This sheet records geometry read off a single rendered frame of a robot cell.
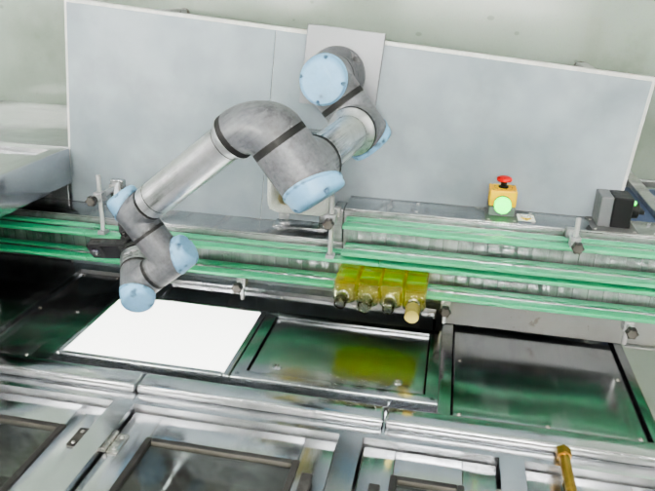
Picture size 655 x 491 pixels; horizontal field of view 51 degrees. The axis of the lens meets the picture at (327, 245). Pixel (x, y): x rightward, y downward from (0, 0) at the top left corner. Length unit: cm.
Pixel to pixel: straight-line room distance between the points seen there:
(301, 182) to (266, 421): 53
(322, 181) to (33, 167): 102
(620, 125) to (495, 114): 31
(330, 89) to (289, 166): 42
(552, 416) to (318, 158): 78
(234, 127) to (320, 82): 41
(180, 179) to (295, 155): 26
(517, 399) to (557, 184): 60
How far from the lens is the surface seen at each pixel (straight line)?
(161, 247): 149
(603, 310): 186
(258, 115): 126
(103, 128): 213
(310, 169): 124
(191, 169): 136
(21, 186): 201
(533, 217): 187
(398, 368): 163
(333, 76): 163
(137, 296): 152
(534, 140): 188
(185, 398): 155
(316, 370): 160
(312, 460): 141
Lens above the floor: 258
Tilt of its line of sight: 67 degrees down
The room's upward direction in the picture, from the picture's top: 152 degrees counter-clockwise
